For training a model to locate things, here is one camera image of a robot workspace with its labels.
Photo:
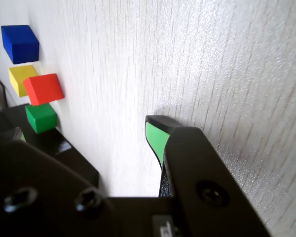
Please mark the blue wooden cube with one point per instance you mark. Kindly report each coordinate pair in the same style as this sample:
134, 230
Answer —
19, 47

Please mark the red wooden cube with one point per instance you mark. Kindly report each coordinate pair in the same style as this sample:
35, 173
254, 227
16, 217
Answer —
43, 90

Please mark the yellow wooden cube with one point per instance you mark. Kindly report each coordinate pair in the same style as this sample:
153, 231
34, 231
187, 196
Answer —
17, 79

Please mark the green wooden cube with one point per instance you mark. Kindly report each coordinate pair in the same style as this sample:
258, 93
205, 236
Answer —
40, 118

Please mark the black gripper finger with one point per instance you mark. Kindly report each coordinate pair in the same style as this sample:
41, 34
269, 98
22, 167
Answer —
207, 172
39, 197

